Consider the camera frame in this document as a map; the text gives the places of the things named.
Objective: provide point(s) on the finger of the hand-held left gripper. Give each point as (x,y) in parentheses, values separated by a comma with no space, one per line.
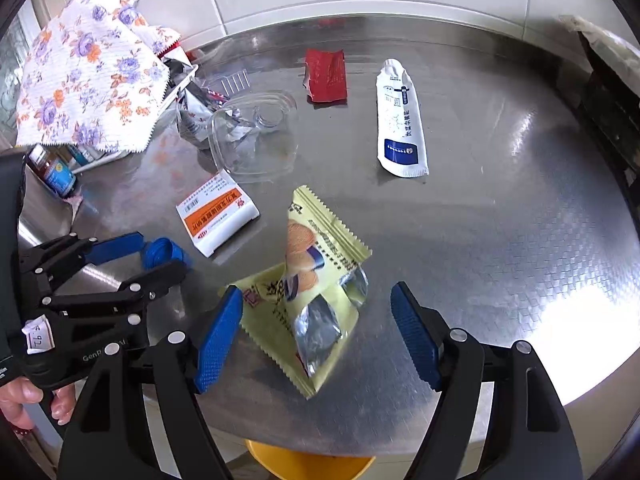
(117,249)
(160,277)

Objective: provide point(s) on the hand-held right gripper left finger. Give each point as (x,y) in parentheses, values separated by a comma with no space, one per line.
(220,345)

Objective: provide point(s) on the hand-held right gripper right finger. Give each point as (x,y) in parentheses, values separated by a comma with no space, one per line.
(415,340)

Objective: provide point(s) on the blue bottle cap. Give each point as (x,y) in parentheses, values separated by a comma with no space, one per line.
(165,251)

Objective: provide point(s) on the white and orange medicine box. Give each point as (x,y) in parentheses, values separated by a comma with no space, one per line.
(220,215)

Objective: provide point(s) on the yellow biscuit wrapper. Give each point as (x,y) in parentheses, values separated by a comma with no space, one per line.
(310,245)

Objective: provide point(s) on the yellow bin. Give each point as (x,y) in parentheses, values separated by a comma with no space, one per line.
(310,462)

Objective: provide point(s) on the clear plastic container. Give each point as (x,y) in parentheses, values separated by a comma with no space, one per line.
(255,150)

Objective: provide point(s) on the white blue sachet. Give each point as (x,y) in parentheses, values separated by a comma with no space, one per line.
(402,120)

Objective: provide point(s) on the red foil wrapper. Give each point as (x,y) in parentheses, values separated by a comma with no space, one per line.
(327,75)

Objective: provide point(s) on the person's left hand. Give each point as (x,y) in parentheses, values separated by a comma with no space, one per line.
(17,400)

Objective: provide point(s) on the brown bottle with blue label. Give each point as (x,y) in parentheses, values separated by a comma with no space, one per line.
(57,175)

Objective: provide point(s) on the silver foil wrapper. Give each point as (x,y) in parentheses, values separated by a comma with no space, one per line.
(192,120)

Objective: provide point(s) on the white plastic basket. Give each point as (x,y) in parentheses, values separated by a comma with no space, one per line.
(183,82)

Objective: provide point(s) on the floral printed cloth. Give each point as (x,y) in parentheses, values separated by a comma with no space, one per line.
(85,70)

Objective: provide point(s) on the red packet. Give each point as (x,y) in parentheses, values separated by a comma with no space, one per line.
(172,51)

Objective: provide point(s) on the black stove appliance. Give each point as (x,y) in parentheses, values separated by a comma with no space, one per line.
(612,105)

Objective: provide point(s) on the white crumpled cloth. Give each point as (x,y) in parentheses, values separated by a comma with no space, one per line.
(595,32)

